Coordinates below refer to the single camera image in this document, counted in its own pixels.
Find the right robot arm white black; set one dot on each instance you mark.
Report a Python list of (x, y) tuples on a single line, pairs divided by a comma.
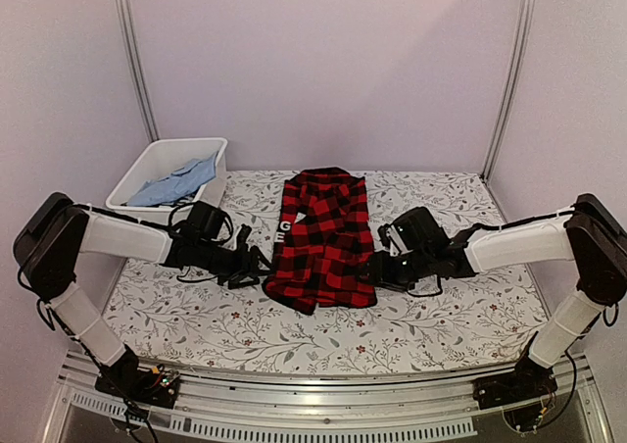
[(584, 233)]

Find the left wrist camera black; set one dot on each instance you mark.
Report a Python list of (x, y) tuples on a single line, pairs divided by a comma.
[(205, 223)]

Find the right aluminium frame post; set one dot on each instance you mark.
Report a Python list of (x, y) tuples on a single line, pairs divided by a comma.
[(516, 60)]

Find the floral patterned table cloth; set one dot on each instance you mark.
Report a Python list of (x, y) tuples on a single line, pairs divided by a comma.
[(480, 321)]

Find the aluminium frame post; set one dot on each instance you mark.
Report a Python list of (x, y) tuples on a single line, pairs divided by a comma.
[(516, 60), (131, 49)]

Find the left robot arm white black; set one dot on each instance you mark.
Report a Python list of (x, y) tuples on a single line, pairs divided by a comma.
[(47, 248)]

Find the red black plaid shirt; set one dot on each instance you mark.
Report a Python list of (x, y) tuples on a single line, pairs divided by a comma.
[(322, 243)]

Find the white plastic bin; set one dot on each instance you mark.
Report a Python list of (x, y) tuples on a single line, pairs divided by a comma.
[(160, 159)]

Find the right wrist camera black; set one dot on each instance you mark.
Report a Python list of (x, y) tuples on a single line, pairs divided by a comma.
[(414, 230)]

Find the light blue shirt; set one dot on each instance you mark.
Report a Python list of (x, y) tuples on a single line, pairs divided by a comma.
[(177, 185)]

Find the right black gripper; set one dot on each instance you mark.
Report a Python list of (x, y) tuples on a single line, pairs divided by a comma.
[(381, 271)]

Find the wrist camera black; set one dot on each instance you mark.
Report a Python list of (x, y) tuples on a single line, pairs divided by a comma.
[(414, 230), (205, 223)]

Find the aluminium front rail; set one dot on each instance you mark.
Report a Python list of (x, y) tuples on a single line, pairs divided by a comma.
[(77, 372)]

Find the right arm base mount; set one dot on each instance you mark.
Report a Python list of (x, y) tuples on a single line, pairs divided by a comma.
[(526, 381)]

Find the perforated metal cable tray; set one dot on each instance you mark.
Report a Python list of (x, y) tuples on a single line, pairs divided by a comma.
[(274, 426)]

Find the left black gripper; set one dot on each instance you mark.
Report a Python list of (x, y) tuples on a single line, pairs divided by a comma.
[(245, 269)]

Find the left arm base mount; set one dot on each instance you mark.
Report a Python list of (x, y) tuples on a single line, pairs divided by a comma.
[(125, 379)]

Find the left aluminium frame post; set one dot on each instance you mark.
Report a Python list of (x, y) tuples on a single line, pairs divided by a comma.
[(131, 49)]

